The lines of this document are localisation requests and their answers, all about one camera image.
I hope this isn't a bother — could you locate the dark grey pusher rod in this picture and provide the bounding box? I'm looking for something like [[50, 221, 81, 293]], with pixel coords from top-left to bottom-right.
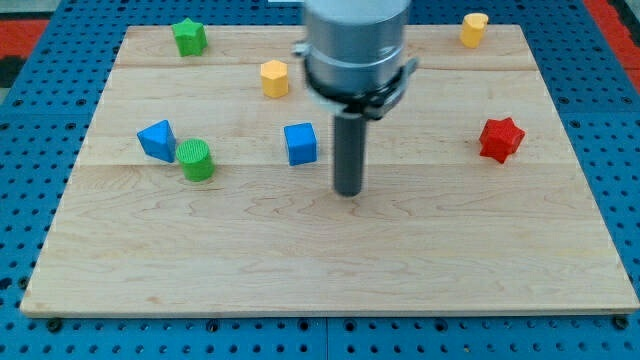
[[333, 113, 367, 197]]

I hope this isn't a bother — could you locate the red star block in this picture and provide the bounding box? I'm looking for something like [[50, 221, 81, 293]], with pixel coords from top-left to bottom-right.
[[479, 117, 526, 164]]

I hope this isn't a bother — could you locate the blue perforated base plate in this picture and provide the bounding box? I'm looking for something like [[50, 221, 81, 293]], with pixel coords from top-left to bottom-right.
[[1, 0, 639, 359]]

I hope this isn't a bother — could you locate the green cylinder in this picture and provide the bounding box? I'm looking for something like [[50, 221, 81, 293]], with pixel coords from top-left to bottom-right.
[[176, 138, 215, 182]]

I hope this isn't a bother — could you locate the blue triangular prism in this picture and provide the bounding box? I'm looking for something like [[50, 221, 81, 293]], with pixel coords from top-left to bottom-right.
[[137, 120, 176, 163]]

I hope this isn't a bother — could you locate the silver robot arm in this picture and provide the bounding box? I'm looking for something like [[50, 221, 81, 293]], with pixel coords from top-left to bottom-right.
[[293, 0, 418, 120]]

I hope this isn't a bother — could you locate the green star block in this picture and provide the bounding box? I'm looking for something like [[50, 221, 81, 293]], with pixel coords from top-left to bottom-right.
[[171, 18, 208, 57]]

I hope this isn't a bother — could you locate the blue cube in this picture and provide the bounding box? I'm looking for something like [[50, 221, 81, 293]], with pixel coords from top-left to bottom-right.
[[283, 122, 317, 166]]

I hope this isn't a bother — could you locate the wooden board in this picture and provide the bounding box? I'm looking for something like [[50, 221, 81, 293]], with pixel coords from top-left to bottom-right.
[[21, 25, 639, 318]]

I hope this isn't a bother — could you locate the yellow hexagonal block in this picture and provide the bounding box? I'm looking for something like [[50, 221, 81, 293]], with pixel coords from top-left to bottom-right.
[[260, 60, 289, 98]]

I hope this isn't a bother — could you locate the yellow heart block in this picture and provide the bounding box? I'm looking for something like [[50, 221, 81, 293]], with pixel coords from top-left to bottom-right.
[[459, 13, 489, 48]]

